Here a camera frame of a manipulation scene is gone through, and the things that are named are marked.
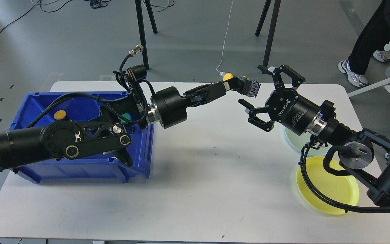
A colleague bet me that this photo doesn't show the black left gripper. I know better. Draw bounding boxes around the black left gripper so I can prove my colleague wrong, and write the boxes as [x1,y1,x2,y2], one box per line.
[148,77,246,129]

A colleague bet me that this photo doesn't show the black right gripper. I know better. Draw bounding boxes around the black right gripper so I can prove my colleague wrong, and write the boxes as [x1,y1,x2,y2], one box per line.
[238,64,325,136]

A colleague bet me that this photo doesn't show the yellow push button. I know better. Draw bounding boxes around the yellow push button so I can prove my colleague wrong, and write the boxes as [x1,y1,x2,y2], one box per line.
[222,73,261,97]
[53,110,68,121]

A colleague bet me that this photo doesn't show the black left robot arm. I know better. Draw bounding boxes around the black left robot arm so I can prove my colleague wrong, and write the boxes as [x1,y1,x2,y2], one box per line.
[0,45,259,172]

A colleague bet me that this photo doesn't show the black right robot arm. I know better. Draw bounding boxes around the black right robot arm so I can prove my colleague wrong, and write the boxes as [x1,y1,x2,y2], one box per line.
[239,65,390,214]

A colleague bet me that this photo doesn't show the light green plate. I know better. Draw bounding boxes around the light green plate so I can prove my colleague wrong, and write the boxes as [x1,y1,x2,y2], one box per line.
[284,128,332,157]

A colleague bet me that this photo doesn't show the green push button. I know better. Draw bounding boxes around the green push button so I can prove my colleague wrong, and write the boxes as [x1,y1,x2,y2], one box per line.
[120,113,132,124]

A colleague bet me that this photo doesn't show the yellow plate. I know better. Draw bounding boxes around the yellow plate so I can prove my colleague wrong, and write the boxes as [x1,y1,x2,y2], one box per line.
[297,156,360,215]

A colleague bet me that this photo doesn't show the black stand leg right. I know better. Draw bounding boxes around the black stand leg right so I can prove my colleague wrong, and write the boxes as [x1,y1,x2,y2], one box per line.
[255,0,281,67]

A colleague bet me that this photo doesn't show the person in black clothes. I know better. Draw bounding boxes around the person in black clothes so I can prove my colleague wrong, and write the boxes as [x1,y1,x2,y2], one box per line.
[338,0,390,88]

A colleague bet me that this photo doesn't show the blue plastic bin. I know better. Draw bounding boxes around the blue plastic bin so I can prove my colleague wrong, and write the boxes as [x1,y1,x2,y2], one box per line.
[9,92,154,184]

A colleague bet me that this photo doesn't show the white cable with plug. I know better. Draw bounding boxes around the white cable with plug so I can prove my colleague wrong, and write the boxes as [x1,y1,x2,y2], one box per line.
[216,0,235,77]

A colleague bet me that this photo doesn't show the black floor cables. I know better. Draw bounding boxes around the black floor cables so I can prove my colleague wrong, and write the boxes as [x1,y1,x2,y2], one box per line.
[0,0,175,57]

